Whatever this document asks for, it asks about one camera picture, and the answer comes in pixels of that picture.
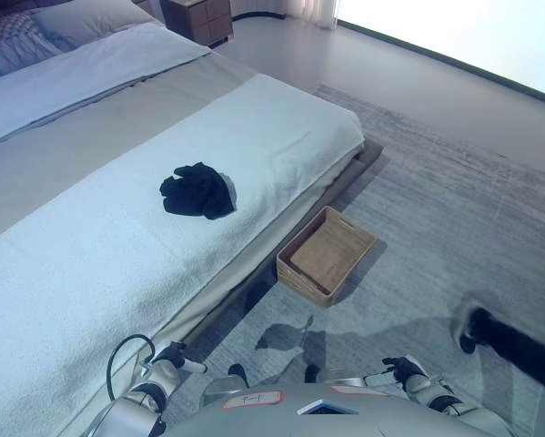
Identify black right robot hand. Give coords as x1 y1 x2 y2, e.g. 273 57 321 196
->
363 356 426 388

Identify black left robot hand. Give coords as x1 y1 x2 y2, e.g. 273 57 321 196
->
160 340 207 373

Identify black clothes bundle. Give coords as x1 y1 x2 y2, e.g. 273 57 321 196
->
158 161 237 221

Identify white textured bed blanket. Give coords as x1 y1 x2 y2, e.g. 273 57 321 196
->
0 72 364 437

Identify woven tan basket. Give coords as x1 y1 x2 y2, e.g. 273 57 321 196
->
276 205 379 310

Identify beige bed sheet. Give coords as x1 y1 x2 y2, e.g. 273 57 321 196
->
0 50 346 320

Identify small red-bordered white sticker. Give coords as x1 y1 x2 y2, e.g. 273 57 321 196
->
329 383 391 398

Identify silver left robot leg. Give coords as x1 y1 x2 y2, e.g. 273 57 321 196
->
198 362 251 412

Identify large red-bordered white sticker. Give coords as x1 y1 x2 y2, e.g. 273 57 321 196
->
221 390 285 410

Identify person leg black trousers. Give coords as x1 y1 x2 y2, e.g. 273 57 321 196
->
451 303 545 407

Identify grey robot torso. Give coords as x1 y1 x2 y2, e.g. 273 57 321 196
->
162 381 517 437

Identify grey floor rug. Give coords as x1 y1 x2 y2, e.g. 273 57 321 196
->
162 84 545 437

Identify light blue duvet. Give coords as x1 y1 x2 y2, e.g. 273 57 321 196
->
0 22 214 149

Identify ruffled blue pillow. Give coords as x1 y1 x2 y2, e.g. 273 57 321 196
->
0 30 71 86

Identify brown wooden nightstand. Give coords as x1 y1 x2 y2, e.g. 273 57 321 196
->
160 0 235 49

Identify plain pale pillow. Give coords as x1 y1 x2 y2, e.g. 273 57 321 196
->
29 0 158 49

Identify patterned grey pillow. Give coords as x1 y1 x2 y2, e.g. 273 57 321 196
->
0 11 40 58

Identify brown headboard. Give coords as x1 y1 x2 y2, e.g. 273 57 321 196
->
0 0 45 22

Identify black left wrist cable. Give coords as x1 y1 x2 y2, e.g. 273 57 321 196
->
106 333 157 402

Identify brown low bed frame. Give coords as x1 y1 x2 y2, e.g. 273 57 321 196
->
180 136 385 348

